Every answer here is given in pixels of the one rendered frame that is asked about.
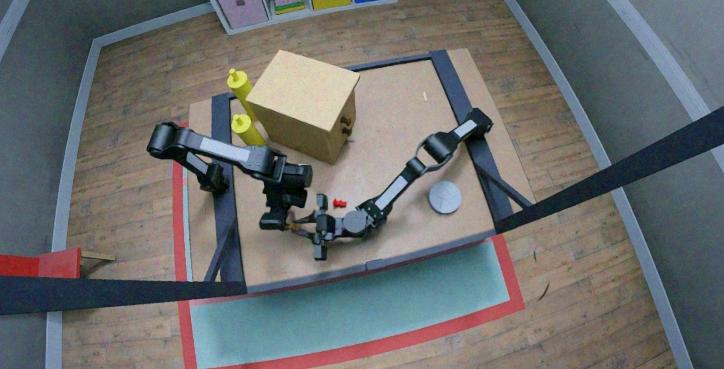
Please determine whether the light blue round disc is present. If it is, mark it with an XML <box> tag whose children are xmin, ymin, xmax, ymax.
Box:
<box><xmin>428</xmin><ymin>181</ymin><xmax>461</xmax><ymax>214</ymax></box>

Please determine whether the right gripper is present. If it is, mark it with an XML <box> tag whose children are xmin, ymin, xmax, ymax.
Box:
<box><xmin>291</xmin><ymin>194</ymin><xmax>346</xmax><ymax>261</ymax></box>

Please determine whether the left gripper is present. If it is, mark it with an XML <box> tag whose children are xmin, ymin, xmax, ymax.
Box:
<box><xmin>259</xmin><ymin>184</ymin><xmax>291</xmax><ymax>231</ymax></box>

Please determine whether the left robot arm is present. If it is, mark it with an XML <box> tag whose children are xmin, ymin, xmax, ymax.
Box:
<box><xmin>146</xmin><ymin>122</ymin><xmax>313</xmax><ymax>208</ymax></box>

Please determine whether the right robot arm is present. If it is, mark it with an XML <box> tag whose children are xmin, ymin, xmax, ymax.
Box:
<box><xmin>316</xmin><ymin>107</ymin><xmax>494</xmax><ymax>241</ymax></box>

